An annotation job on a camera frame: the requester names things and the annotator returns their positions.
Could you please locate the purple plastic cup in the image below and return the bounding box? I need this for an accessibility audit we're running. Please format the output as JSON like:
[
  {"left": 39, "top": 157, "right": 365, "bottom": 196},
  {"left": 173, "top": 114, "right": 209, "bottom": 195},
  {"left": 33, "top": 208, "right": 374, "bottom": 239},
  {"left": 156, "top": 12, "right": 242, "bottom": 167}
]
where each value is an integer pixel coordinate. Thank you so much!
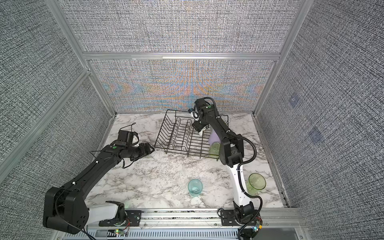
[{"left": 208, "top": 129, "right": 221, "bottom": 146}]

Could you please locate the black wire dish rack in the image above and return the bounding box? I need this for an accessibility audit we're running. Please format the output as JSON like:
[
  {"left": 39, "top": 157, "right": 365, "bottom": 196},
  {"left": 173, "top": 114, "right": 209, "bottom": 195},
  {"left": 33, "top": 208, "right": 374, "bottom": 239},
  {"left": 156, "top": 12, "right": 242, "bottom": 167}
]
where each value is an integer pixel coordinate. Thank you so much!
[{"left": 155, "top": 110, "right": 235, "bottom": 159}]

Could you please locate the green transparent cup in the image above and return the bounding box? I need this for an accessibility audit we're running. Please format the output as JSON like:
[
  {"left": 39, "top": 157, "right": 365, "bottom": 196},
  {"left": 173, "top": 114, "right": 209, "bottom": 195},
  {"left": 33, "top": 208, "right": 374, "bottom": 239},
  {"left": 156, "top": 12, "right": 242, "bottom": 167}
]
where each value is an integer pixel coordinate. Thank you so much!
[{"left": 209, "top": 142, "right": 221, "bottom": 159}]

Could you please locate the teal transparent cup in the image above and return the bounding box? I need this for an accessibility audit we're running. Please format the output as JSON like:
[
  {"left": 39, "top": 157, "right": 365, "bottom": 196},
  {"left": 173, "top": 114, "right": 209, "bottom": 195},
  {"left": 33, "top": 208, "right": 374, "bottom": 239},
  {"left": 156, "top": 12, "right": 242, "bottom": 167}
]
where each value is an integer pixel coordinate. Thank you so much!
[{"left": 188, "top": 179, "right": 203, "bottom": 197}]

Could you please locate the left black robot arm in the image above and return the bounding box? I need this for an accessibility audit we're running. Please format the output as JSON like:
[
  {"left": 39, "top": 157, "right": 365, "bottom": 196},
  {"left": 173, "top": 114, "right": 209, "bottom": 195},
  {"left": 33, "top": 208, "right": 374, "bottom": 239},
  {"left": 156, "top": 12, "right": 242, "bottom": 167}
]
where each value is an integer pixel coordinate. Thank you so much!
[{"left": 43, "top": 130, "right": 155, "bottom": 235}]

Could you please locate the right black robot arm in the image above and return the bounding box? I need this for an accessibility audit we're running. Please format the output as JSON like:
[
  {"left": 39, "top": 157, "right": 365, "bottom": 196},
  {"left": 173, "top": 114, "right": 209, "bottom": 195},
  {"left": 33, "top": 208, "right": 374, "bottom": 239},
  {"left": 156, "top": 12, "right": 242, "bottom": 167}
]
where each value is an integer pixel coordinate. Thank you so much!
[{"left": 189, "top": 97, "right": 263, "bottom": 225}]

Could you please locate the light green glass cup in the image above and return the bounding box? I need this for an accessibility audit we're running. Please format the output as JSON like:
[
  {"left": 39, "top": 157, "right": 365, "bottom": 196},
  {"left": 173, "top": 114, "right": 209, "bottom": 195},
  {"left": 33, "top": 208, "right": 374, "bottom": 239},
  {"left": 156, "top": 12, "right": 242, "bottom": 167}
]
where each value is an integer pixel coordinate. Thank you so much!
[{"left": 246, "top": 173, "right": 267, "bottom": 195}]

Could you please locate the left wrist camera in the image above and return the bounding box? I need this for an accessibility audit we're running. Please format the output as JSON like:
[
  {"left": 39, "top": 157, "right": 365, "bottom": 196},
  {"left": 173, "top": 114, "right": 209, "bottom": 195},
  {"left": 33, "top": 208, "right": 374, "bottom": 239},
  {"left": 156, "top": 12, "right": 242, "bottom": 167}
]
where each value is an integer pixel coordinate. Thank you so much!
[{"left": 115, "top": 123, "right": 140, "bottom": 147}]

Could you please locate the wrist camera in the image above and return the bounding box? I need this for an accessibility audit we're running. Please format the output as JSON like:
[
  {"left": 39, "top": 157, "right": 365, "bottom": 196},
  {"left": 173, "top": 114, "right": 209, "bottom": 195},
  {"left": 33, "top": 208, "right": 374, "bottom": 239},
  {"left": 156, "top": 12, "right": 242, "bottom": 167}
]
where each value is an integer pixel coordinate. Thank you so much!
[
  {"left": 188, "top": 108, "right": 200, "bottom": 121},
  {"left": 115, "top": 123, "right": 140, "bottom": 147}
]

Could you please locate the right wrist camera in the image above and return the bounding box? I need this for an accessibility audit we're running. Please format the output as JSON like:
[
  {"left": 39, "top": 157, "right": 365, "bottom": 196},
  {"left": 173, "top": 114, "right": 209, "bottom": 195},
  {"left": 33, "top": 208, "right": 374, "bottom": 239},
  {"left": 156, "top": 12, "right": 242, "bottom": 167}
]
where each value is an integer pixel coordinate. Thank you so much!
[{"left": 188, "top": 108, "right": 200, "bottom": 121}]

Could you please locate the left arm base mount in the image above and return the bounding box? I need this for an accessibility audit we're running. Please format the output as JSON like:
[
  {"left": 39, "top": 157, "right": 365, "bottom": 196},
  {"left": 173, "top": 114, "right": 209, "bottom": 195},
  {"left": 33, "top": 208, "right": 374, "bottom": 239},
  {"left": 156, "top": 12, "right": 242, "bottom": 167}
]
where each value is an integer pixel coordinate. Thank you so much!
[{"left": 99, "top": 201, "right": 143, "bottom": 227}]

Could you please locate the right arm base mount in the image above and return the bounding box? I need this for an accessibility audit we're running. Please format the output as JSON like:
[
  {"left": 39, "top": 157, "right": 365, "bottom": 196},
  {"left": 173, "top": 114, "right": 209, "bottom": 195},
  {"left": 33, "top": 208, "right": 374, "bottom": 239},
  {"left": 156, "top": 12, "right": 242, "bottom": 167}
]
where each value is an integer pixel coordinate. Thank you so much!
[{"left": 217, "top": 208, "right": 263, "bottom": 228}]

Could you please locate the aluminium front rail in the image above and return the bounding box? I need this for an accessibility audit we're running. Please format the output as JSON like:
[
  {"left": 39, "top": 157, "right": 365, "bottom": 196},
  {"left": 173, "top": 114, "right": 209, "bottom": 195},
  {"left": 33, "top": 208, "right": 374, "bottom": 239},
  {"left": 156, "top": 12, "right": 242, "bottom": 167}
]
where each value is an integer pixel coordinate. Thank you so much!
[{"left": 53, "top": 207, "right": 307, "bottom": 232}]

